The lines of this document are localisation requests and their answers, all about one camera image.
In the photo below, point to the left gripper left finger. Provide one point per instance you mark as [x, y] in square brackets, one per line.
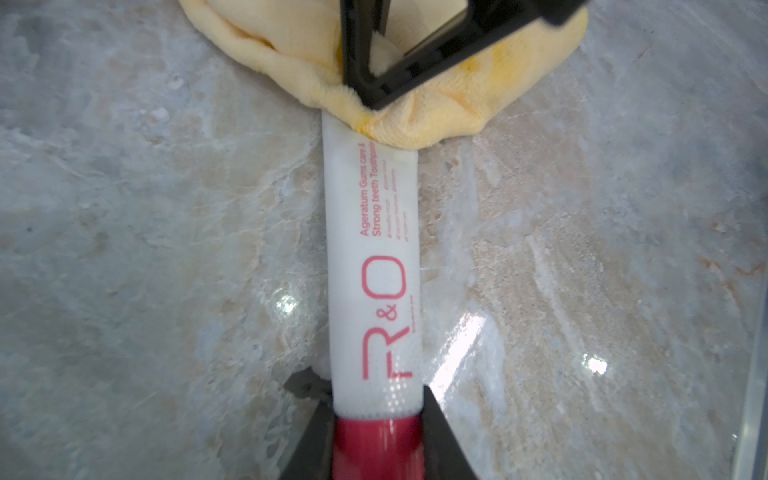
[312, 457]

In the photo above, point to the left aluminium frame post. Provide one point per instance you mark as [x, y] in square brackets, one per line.
[750, 455]

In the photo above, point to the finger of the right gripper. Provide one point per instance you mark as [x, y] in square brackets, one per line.
[476, 27]

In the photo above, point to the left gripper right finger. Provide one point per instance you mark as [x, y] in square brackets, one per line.
[444, 458]

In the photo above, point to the pink cap toothpaste tube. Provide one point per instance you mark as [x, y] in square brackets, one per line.
[374, 305]

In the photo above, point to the yellow cleaning cloth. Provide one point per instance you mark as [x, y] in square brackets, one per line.
[298, 45]

